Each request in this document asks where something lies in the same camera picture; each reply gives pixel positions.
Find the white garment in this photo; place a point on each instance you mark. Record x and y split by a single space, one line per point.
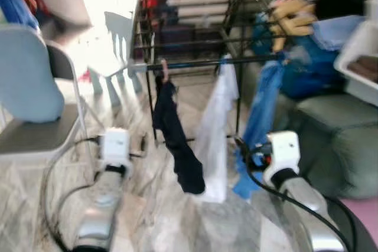
218 122

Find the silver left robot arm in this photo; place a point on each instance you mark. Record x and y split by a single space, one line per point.
100 205

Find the pink clothes hanger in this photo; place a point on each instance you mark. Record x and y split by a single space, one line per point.
165 74

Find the dark navy garment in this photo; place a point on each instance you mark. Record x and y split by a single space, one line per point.
177 146

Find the blue garment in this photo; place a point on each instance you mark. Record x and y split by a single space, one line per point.
263 104

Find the grey green sofa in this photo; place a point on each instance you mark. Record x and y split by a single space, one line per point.
336 140

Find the blue bag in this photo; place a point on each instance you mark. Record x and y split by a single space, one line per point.
313 69

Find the black metal drying rack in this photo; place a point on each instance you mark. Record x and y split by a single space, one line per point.
195 64

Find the pink mat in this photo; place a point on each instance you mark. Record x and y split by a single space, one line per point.
363 213

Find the pale blue child chair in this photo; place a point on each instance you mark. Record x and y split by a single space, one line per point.
121 28

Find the grey chair with blue cushion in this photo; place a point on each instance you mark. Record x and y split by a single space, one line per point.
26 81

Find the brown cloth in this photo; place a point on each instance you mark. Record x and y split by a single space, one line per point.
366 69

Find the yellow garment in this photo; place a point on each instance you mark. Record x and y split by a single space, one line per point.
292 19

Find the light blue cloth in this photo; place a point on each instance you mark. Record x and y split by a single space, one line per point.
339 30

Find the white storage bin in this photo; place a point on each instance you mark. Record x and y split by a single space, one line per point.
360 42

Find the blue towel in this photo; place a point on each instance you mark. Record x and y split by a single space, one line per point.
15 1

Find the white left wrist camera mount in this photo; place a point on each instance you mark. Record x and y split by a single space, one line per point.
115 146

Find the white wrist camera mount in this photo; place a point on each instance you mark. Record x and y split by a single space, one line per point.
115 146
283 151

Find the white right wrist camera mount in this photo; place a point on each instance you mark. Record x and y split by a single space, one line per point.
283 151

